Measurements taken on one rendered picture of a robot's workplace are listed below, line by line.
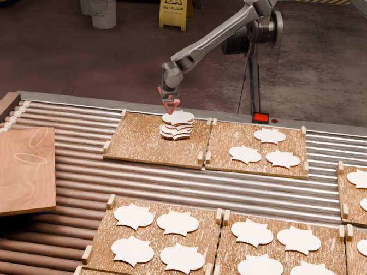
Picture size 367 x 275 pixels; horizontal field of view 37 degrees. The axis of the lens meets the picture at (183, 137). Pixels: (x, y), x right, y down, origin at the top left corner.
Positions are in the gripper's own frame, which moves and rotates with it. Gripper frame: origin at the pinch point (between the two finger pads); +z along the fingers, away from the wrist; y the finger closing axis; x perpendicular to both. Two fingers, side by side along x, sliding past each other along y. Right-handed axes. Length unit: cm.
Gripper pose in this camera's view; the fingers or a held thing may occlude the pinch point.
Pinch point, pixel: (168, 107)
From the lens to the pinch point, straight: 233.5
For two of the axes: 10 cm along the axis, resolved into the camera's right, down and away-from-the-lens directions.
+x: 9.8, -0.8, 1.9
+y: 2.0, 5.3, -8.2
